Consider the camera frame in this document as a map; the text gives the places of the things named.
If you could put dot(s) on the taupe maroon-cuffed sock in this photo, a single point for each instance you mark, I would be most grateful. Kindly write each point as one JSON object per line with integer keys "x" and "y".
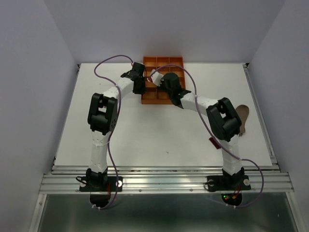
{"x": 243, "y": 112}

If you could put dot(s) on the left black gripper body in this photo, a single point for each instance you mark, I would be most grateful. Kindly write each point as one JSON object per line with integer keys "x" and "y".
{"x": 141, "y": 89}

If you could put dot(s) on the orange compartment tray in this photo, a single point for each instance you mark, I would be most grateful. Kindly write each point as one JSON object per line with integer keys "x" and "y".
{"x": 159, "y": 66}

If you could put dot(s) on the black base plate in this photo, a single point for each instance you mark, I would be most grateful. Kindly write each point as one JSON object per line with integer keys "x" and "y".
{"x": 112, "y": 184}
{"x": 224, "y": 183}

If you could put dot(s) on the aluminium rail frame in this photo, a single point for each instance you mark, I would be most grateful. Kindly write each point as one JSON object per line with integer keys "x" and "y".
{"x": 173, "y": 199}

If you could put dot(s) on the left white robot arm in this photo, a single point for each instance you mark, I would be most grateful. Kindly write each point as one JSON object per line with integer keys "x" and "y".
{"x": 102, "y": 118}

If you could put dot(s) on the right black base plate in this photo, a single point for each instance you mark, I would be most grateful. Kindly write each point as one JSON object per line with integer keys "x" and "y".
{"x": 224, "y": 183}

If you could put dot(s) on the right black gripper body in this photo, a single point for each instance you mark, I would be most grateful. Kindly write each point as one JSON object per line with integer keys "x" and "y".
{"x": 162, "y": 86}

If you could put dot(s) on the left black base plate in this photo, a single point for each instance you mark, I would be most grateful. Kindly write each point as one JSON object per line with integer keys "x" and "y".
{"x": 112, "y": 184}

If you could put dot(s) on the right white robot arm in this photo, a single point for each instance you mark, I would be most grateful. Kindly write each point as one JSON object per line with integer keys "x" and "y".
{"x": 224, "y": 128}

